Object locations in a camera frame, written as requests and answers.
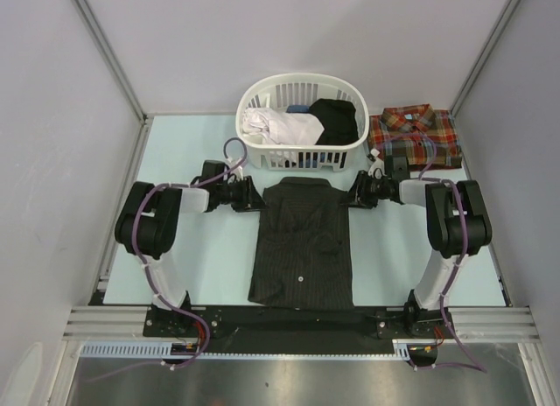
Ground red plaid folded shirt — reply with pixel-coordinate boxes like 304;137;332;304
367;104;463;171

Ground white plastic laundry basket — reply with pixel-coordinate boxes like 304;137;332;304
235;73;369;172

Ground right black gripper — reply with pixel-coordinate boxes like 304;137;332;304
339;170;391;209

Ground blue garment in basket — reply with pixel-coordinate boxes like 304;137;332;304
286;104;309;114

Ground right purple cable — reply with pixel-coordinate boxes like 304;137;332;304
378;133;489;375

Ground dark striped long sleeve shirt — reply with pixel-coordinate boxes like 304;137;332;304
248;177;354;311

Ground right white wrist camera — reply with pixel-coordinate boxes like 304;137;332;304
367;148;385;179

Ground aluminium corner post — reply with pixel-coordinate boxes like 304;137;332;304
451;0;523;117
64;0;148;123

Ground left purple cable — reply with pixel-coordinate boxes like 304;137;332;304
130;137;249;372

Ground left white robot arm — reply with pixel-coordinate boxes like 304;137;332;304
114;159;266;336

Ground right aluminium corner post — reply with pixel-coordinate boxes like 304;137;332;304
451;0;523;117

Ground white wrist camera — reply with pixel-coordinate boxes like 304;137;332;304
226;157;247;183
367;148;385;179

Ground white shirt in basket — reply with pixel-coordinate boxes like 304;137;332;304
241;108;325;146

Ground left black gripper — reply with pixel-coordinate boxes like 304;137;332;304
216;176;269;213

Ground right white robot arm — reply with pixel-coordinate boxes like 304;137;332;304
345;156;493;339

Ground white slotted cable duct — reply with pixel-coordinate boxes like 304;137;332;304
80;341;410;361

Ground purple cable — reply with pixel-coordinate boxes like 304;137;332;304
378;133;489;375
130;137;249;372

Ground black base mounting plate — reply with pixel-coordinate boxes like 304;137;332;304
143;305;452;354

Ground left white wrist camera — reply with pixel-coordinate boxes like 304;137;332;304
226;157;247;183

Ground left aluminium corner post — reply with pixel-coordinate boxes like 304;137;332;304
64;0;148;123

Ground black garment in basket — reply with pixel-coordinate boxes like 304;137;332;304
309;99;359;146

